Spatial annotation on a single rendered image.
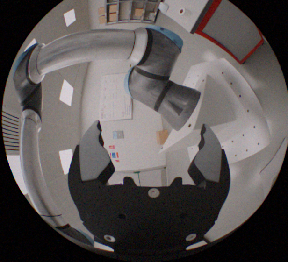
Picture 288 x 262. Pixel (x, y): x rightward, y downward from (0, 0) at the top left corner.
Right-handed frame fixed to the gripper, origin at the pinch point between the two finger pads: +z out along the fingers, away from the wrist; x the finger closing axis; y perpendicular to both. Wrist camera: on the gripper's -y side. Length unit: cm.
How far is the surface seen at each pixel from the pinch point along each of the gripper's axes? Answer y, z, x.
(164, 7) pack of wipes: -66, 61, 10
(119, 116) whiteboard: 145, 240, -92
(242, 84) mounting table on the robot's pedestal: -7.5, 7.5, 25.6
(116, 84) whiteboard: 56, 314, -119
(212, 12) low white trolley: -45, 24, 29
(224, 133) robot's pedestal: 10.0, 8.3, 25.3
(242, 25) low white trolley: -54, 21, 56
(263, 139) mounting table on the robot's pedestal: 1.4, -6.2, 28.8
